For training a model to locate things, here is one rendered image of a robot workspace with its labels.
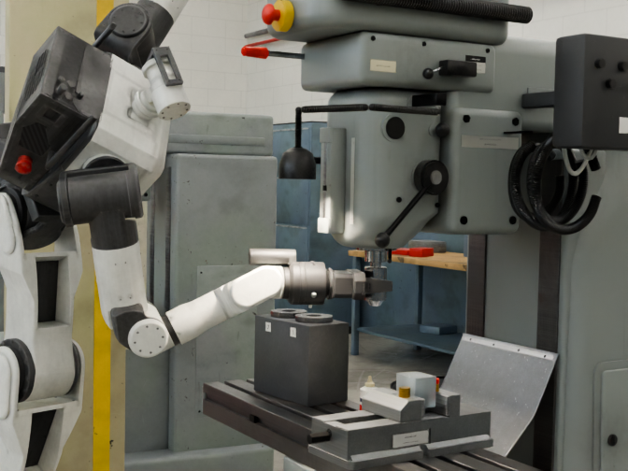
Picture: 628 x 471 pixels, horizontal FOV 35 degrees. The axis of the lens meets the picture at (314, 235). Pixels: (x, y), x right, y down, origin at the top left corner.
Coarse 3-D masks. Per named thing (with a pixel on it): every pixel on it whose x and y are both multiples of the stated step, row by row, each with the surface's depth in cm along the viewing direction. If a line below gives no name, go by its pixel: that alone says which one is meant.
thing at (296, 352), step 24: (288, 312) 242; (264, 336) 243; (288, 336) 236; (312, 336) 230; (336, 336) 235; (264, 360) 243; (288, 360) 236; (312, 360) 230; (336, 360) 235; (264, 384) 244; (288, 384) 236; (312, 384) 231; (336, 384) 235
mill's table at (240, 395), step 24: (216, 384) 254; (240, 384) 255; (216, 408) 249; (240, 408) 238; (264, 408) 228; (288, 408) 230; (312, 408) 229; (336, 408) 229; (240, 432) 238; (264, 432) 227; (288, 432) 220; (312, 456) 209; (456, 456) 191; (480, 456) 191
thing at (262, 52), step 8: (248, 48) 201; (256, 48) 202; (264, 48) 203; (248, 56) 202; (256, 56) 202; (264, 56) 203; (272, 56) 205; (280, 56) 205; (288, 56) 206; (296, 56) 207; (304, 56) 208
